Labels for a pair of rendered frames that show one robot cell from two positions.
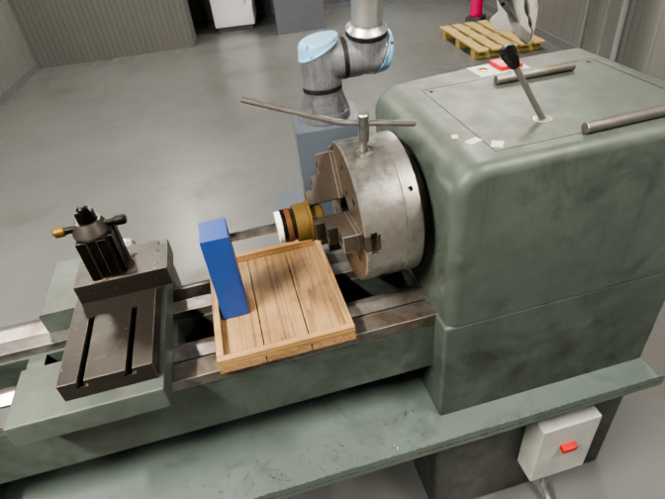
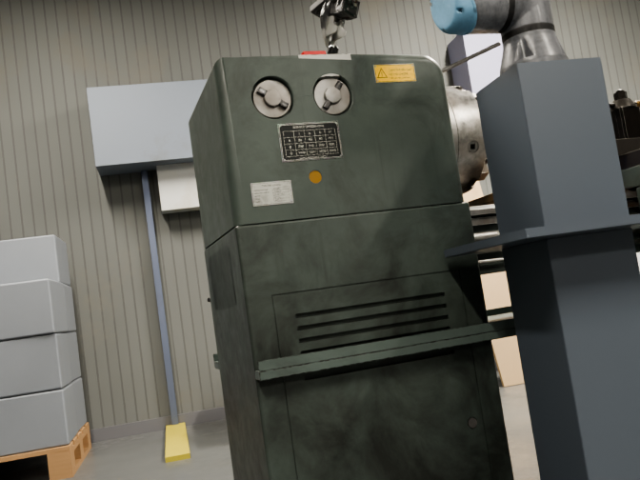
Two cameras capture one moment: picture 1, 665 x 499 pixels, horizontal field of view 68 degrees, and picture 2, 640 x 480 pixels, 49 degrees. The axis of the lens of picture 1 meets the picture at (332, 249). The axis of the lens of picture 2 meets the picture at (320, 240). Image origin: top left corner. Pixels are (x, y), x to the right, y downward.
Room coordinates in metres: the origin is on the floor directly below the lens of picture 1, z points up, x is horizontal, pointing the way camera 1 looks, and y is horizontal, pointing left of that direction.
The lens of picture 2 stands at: (2.89, -0.78, 0.67)
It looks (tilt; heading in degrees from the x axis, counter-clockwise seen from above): 5 degrees up; 172
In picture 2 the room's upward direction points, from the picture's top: 8 degrees counter-clockwise
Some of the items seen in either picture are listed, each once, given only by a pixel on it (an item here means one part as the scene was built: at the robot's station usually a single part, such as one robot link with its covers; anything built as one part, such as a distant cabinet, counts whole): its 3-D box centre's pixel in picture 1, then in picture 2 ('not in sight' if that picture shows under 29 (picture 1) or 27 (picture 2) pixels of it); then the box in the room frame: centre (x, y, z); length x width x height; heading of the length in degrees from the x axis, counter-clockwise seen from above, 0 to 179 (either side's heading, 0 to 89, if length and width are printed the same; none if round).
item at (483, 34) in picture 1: (488, 38); not in sight; (5.63, -2.00, 0.05); 1.12 x 0.77 x 0.11; 4
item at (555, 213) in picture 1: (522, 174); (316, 156); (1.03, -0.48, 1.06); 0.59 x 0.48 x 0.39; 100
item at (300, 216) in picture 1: (302, 222); not in sight; (0.91, 0.06, 1.08); 0.09 x 0.09 x 0.09; 10
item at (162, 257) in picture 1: (126, 272); (623, 150); (0.91, 0.48, 1.00); 0.20 x 0.10 x 0.05; 100
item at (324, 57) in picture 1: (322, 59); (520, 4); (1.44, -0.03, 1.27); 0.13 x 0.12 x 0.14; 100
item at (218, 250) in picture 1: (224, 269); not in sight; (0.87, 0.25, 1.00); 0.08 x 0.06 x 0.23; 10
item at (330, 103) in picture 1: (324, 99); (531, 54); (1.44, -0.03, 1.15); 0.15 x 0.15 x 0.10
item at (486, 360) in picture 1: (494, 348); (350, 388); (1.02, -0.48, 0.43); 0.60 x 0.48 x 0.86; 100
